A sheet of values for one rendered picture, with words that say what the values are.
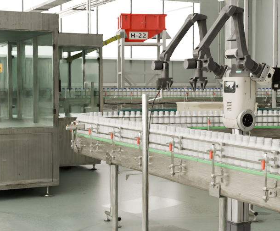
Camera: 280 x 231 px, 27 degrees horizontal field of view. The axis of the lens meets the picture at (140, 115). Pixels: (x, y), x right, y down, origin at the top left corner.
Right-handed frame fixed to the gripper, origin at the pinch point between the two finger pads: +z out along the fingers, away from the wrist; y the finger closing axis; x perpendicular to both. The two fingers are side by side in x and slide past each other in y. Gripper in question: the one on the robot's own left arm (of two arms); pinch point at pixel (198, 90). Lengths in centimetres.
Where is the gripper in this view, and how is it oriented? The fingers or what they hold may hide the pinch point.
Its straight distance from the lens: 380.5
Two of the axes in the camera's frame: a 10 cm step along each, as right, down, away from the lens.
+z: 0.0, 10.0, 0.4
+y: 8.9, -0.2, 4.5
